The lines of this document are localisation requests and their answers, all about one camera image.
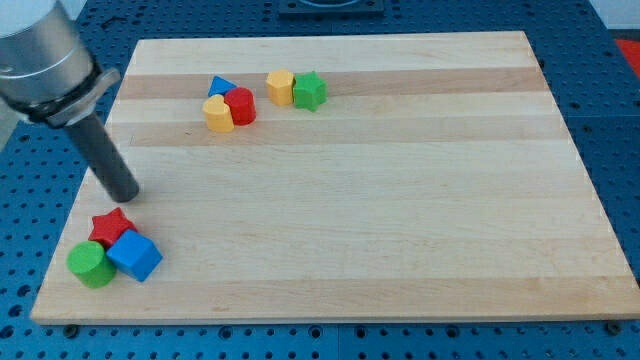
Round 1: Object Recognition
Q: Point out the yellow hexagon block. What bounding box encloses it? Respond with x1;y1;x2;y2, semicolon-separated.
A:
266;69;295;106

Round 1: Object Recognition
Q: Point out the blue cube block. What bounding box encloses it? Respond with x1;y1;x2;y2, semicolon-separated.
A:
106;230;163;282

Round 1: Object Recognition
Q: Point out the red cylinder block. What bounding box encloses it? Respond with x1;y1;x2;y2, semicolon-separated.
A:
224;87;256;126

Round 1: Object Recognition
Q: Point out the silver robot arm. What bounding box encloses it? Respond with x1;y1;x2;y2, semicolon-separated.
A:
1;0;121;128

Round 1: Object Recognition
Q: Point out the light wooden board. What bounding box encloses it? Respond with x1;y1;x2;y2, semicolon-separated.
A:
31;31;639;325

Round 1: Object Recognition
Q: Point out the green cylinder block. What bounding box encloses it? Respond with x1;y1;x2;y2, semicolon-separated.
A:
66;241;116;289

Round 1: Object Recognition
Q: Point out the green star block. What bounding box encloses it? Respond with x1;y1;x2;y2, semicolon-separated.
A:
293;71;327;112

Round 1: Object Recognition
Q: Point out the red object at edge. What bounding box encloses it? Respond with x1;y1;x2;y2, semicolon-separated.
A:
615;39;640;77

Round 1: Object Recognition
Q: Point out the blue triangle block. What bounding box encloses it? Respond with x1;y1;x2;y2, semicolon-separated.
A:
208;75;237;97

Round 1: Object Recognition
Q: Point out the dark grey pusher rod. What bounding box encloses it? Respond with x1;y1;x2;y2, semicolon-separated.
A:
64;112;140;203

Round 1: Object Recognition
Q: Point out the red star block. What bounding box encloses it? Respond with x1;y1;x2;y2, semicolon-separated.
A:
88;207;137;250

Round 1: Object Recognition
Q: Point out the yellow heart block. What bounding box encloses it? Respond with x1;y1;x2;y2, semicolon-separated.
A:
202;94;234;133

